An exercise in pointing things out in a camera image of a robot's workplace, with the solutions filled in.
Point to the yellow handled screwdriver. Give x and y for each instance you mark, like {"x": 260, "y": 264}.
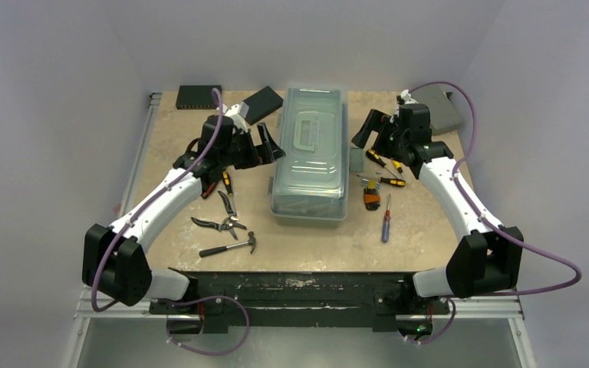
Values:
{"x": 399, "y": 168}

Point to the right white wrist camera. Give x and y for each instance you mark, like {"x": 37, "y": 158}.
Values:
{"x": 405, "y": 97}

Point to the grey plastic case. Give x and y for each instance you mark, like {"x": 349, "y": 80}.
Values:
{"x": 444, "y": 117}

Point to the black yellow stubby screwdriver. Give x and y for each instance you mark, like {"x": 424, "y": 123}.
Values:
{"x": 371, "y": 155}

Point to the translucent green tool box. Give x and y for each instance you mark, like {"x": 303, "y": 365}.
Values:
{"x": 310, "y": 184}

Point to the black network switch box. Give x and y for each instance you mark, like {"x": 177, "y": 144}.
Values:
{"x": 197, "y": 97}

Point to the red black utility knife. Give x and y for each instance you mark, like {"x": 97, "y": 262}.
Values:
{"x": 210, "y": 189}

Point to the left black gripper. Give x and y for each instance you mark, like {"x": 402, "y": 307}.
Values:
{"x": 268, "y": 152}

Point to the small black flat box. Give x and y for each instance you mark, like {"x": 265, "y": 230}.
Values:
{"x": 261, "y": 104}

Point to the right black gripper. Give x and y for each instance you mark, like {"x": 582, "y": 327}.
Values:
{"x": 377, "y": 134}

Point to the orange hex key set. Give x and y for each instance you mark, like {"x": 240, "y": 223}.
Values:
{"x": 371, "y": 193}

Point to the blue red screwdriver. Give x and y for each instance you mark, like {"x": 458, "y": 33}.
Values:
{"x": 385, "y": 231}

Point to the black handled hammer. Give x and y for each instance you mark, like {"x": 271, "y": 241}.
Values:
{"x": 251, "y": 242}

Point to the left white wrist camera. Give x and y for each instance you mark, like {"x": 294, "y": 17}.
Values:
{"x": 237, "y": 113}

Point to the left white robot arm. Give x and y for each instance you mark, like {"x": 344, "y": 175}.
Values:
{"x": 114, "y": 257}

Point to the black handled screwdriver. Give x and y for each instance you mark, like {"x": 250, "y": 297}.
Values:
{"x": 226, "y": 178}

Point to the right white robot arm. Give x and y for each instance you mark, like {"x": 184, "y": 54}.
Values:
{"x": 487, "y": 257}

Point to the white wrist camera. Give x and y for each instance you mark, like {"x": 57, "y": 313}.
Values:
{"x": 405, "y": 97}
{"x": 237, "y": 113}

